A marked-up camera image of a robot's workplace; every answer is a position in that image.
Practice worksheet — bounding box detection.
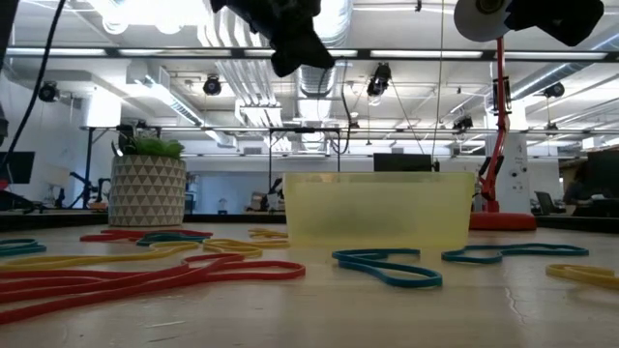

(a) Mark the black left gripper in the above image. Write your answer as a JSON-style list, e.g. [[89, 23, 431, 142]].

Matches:
[[210, 0, 337, 79]]

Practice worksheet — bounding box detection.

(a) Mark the yellow translucent plastic bin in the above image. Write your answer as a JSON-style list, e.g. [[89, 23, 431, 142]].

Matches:
[[282, 171, 476, 250]]

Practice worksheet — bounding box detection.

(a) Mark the long yellow rubber band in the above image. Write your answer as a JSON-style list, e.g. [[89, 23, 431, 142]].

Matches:
[[0, 238, 291, 272]]

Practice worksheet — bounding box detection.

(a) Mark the teal rubber band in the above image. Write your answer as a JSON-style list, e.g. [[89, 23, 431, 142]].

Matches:
[[441, 243, 590, 265], [0, 238, 48, 257], [331, 247, 444, 290], [135, 231, 210, 248]]

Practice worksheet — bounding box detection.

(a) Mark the large red rubber band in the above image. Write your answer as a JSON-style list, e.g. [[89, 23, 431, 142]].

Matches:
[[0, 254, 307, 326]]

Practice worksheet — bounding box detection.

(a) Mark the white pillar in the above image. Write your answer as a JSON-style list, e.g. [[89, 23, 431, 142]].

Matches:
[[485, 99, 531, 216]]

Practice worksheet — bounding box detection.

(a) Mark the black monitor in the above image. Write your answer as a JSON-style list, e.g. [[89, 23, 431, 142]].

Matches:
[[0, 151, 37, 186], [372, 153, 433, 173], [587, 151, 619, 194]]

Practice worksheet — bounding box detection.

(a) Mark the person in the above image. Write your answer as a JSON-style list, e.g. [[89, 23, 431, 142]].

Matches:
[[562, 163, 605, 207]]

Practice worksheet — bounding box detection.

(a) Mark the green succulent in patterned pot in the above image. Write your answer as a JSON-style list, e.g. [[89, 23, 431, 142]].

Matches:
[[107, 132, 188, 228]]

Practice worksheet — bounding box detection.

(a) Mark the red desk lamp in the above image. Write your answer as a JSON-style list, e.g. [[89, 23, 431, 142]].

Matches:
[[453, 0, 538, 232]]

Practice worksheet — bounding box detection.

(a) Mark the black background metal rack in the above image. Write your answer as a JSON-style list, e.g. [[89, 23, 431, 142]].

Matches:
[[79, 124, 163, 212]]

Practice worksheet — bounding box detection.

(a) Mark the silver ventilation duct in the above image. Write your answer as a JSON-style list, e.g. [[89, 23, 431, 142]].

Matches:
[[295, 0, 354, 122]]

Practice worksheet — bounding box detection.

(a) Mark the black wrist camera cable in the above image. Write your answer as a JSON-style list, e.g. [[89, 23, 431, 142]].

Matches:
[[316, 56, 355, 157]]

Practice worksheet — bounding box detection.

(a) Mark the black background frame stand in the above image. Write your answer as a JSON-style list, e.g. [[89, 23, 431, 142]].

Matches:
[[267, 126, 342, 214]]

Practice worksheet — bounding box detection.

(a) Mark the thin hanging cable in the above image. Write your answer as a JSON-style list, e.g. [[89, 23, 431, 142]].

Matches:
[[432, 0, 446, 163]]

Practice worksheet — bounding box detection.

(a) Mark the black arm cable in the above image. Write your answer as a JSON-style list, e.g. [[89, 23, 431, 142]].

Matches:
[[0, 0, 68, 173]]

